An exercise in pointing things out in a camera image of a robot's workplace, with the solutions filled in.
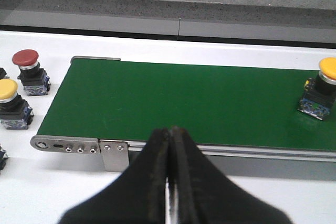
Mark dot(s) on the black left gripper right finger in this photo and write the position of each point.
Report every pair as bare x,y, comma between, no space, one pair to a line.
203,194

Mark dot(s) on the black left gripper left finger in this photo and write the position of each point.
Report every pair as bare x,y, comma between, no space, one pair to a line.
136,196

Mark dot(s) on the green conveyor belt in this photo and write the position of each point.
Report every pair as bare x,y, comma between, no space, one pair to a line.
183,100

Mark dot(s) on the yellow mushroom push button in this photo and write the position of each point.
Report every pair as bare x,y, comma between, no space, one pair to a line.
16,113

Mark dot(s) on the yellow push button on belt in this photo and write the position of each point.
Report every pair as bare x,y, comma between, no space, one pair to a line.
318,95

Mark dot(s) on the red mushroom push button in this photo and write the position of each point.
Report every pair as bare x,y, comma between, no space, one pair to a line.
34,79

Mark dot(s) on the black push button partial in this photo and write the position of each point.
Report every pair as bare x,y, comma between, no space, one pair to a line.
3,74

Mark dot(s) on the grey stone counter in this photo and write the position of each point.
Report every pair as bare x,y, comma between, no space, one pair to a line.
281,20

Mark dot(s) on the aluminium conveyor frame rail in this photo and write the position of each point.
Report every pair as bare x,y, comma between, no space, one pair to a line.
157,148

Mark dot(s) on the steel left support bracket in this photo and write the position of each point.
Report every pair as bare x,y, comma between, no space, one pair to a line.
115,155

